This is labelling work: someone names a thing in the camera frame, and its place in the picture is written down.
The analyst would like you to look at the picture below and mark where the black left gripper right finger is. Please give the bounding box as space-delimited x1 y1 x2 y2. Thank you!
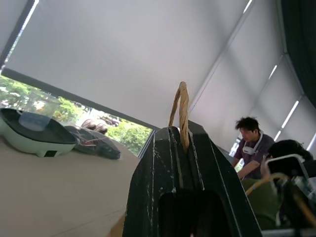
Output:
183 121 263 237

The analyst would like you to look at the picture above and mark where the brown paper bag twine handle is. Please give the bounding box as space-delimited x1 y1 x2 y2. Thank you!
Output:
168 81 192 154

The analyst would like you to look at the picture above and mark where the black box with white frame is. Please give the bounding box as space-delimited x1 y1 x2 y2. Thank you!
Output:
264 154 310 179

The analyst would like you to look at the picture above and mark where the black-haired person in green top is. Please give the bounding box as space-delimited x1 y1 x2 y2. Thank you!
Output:
241 139 315 223

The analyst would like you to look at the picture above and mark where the black plastic bag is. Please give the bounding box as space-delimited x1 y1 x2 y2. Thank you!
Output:
64 125 122 160

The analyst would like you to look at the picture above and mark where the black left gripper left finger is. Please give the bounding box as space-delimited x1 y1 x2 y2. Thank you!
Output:
122 125 185 237

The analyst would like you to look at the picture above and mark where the white electric pan black plate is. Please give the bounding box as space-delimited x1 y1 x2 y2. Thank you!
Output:
0 107 78 159

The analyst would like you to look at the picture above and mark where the clear plastic measuring cup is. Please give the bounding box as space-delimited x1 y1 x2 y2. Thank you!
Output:
18 92 61 132

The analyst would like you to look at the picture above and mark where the seated person in purple shirt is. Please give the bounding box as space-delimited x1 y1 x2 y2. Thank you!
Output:
233 116 276 180

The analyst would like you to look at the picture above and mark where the yellow cable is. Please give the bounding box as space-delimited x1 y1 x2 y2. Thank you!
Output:
245 172 316 224

